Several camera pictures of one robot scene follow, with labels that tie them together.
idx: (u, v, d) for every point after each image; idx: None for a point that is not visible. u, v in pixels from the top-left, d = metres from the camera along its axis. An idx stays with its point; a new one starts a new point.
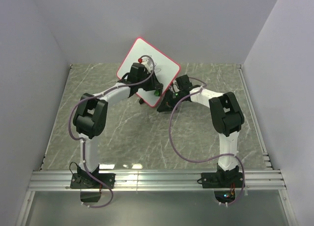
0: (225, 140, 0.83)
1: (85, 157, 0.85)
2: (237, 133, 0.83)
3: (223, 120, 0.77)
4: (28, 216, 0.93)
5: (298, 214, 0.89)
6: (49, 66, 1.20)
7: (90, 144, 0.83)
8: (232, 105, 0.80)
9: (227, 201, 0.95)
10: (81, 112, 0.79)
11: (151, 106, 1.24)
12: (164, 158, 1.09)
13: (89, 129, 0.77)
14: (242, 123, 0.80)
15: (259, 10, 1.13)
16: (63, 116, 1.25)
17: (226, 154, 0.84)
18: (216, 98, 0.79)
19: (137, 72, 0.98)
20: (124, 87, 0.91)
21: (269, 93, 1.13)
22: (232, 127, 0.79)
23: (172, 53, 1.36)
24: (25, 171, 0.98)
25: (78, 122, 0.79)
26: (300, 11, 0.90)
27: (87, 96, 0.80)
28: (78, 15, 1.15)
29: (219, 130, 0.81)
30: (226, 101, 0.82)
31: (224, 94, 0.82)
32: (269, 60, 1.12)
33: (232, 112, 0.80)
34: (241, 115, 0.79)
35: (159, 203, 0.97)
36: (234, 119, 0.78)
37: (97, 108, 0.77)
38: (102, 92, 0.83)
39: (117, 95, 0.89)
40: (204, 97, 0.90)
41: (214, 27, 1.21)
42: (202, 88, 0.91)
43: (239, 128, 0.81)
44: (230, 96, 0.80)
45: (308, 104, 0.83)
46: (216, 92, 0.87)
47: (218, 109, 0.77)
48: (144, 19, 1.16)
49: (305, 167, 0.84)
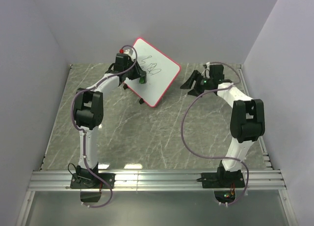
0: (236, 145, 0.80)
1: (85, 152, 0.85)
2: (251, 142, 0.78)
3: (242, 126, 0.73)
4: (28, 216, 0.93)
5: (298, 214, 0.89)
6: (49, 65, 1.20)
7: (91, 137, 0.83)
8: (256, 113, 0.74)
9: (227, 201, 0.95)
10: (79, 106, 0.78)
11: (151, 106, 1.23)
12: (164, 158, 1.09)
13: (91, 121, 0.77)
14: (260, 135, 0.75)
15: (259, 10, 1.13)
16: (63, 116, 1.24)
17: (233, 159, 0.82)
18: (242, 102, 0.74)
19: (122, 62, 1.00)
20: (113, 78, 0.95)
21: (269, 93, 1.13)
22: (248, 136, 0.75)
23: (172, 53, 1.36)
24: (25, 171, 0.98)
25: (77, 116, 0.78)
26: (300, 10, 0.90)
27: (80, 89, 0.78)
28: (78, 15, 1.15)
29: (234, 135, 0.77)
30: (252, 107, 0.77)
31: (252, 100, 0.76)
32: (269, 60, 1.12)
33: (253, 121, 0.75)
34: (262, 127, 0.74)
35: (159, 203, 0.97)
36: (252, 128, 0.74)
37: (93, 99, 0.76)
38: (94, 85, 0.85)
39: (109, 85, 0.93)
40: (231, 95, 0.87)
41: (214, 27, 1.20)
42: (231, 86, 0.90)
43: (255, 139, 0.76)
44: (257, 104, 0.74)
45: (309, 103, 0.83)
46: (244, 95, 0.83)
47: (239, 113, 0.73)
48: (144, 19, 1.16)
49: (305, 166, 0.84)
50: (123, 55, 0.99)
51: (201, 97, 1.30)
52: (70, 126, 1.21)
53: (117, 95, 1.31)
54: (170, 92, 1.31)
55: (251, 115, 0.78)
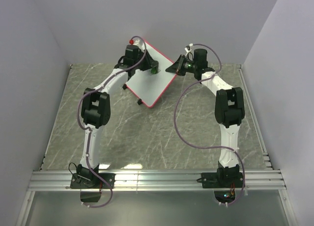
0: (226, 133, 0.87)
1: (88, 150, 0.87)
2: (238, 126, 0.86)
3: (224, 112, 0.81)
4: (28, 216, 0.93)
5: (298, 214, 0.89)
6: (49, 65, 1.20)
7: (96, 135, 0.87)
8: (237, 100, 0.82)
9: (227, 201, 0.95)
10: (87, 106, 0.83)
11: (149, 106, 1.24)
12: (164, 158, 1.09)
13: (98, 120, 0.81)
14: (242, 117, 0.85)
15: (258, 9, 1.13)
16: (63, 116, 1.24)
17: (226, 147, 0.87)
18: (223, 91, 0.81)
19: (132, 54, 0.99)
20: (122, 73, 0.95)
21: (268, 93, 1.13)
22: (232, 119, 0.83)
23: (172, 53, 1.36)
24: (25, 171, 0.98)
25: (85, 116, 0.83)
26: (300, 10, 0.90)
27: (89, 90, 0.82)
28: (78, 15, 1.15)
29: (219, 121, 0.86)
30: (233, 94, 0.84)
31: (232, 88, 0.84)
32: (269, 60, 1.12)
33: (235, 107, 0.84)
34: (242, 111, 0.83)
35: (159, 203, 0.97)
36: (235, 113, 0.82)
37: (100, 100, 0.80)
38: (102, 85, 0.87)
39: (117, 82, 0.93)
40: (214, 84, 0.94)
41: (214, 26, 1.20)
42: (214, 75, 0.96)
43: (239, 123, 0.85)
44: (237, 91, 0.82)
45: (308, 103, 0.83)
46: (226, 84, 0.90)
47: (222, 102, 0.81)
48: (144, 19, 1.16)
49: (305, 167, 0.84)
50: (132, 48, 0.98)
51: (201, 97, 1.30)
52: (70, 126, 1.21)
53: (117, 95, 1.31)
54: (170, 92, 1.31)
55: (233, 101, 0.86)
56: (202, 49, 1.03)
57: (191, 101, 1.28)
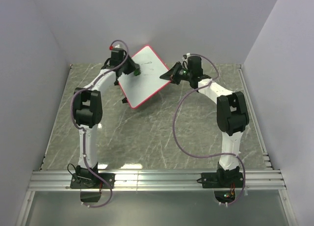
0: (228, 139, 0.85)
1: (85, 150, 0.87)
2: (241, 134, 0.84)
3: (228, 120, 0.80)
4: (28, 216, 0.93)
5: (298, 215, 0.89)
6: (49, 65, 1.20)
7: (91, 136, 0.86)
8: (240, 106, 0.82)
9: (227, 201, 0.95)
10: (77, 106, 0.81)
11: (133, 106, 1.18)
12: (164, 158, 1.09)
13: (91, 119, 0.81)
14: (246, 124, 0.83)
15: (258, 10, 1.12)
16: (63, 116, 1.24)
17: (228, 153, 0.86)
18: (224, 97, 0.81)
19: (118, 56, 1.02)
20: (110, 73, 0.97)
21: (269, 93, 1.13)
22: (236, 127, 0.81)
23: (172, 53, 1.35)
24: (25, 172, 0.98)
25: (77, 116, 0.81)
26: (300, 11, 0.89)
27: (78, 89, 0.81)
28: (77, 15, 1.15)
29: (222, 129, 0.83)
30: (234, 100, 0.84)
31: (233, 93, 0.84)
32: (269, 60, 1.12)
33: (238, 113, 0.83)
34: (247, 117, 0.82)
35: (159, 203, 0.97)
36: (239, 119, 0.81)
37: (91, 98, 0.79)
38: (91, 83, 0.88)
39: (106, 81, 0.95)
40: (212, 91, 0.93)
41: (214, 26, 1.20)
42: (211, 82, 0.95)
43: (243, 129, 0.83)
44: (239, 96, 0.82)
45: (309, 104, 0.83)
46: (224, 90, 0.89)
47: (223, 108, 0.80)
48: (144, 19, 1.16)
49: (306, 167, 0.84)
50: (117, 49, 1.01)
51: (201, 98, 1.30)
52: (70, 126, 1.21)
53: (117, 95, 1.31)
54: (170, 92, 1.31)
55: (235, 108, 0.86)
56: (196, 57, 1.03)
57: (190, 101, 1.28)
